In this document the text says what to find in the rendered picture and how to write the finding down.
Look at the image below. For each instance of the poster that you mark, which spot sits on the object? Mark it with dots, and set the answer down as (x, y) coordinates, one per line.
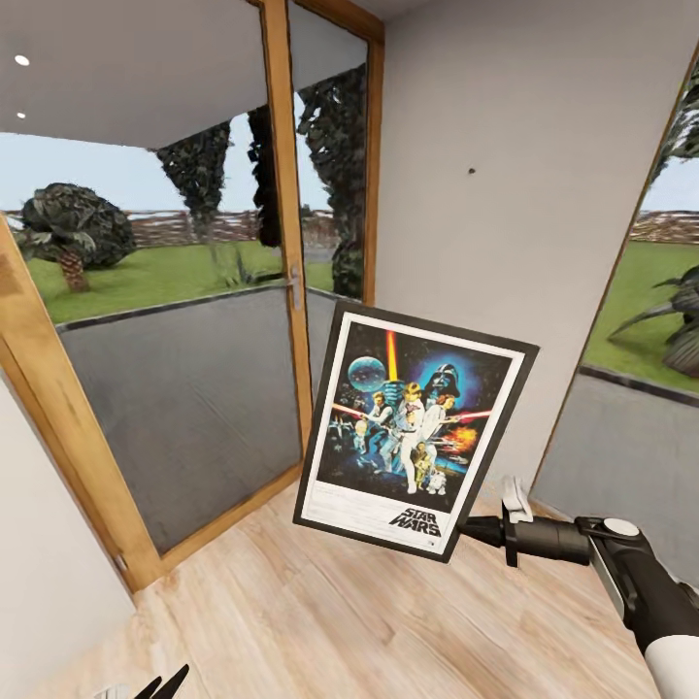
(407, 419)

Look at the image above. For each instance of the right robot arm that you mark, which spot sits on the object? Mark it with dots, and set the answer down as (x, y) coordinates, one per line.
(663, 614)

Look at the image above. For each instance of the door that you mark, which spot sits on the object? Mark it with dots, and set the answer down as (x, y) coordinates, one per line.
(187, 187)

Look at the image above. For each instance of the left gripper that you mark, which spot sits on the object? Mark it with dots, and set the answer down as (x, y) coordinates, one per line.
(168, 690)

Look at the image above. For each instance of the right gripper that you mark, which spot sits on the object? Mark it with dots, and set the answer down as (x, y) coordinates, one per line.
(539, 537)

